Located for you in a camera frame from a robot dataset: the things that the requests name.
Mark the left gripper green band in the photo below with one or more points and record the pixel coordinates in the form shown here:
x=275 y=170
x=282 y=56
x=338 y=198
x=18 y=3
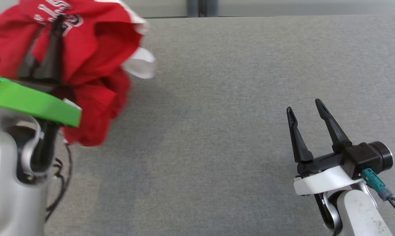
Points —
x=30 y=100

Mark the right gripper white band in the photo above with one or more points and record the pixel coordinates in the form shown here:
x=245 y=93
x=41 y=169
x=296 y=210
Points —
x=325 y=182

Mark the red white lettered jersey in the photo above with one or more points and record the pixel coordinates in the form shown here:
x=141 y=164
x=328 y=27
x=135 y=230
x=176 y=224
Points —
x=99 y=55

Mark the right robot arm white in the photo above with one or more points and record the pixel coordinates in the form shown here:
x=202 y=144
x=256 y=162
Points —
x=358 y=213

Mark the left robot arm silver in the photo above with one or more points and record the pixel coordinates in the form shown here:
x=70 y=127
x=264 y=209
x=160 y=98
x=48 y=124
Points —
x=4 y=183

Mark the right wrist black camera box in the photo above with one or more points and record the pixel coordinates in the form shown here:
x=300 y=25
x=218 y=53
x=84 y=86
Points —
x=367 y=157

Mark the grey metal post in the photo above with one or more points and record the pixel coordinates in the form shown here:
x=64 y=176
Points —
x=210 y=8
x=193 y=8

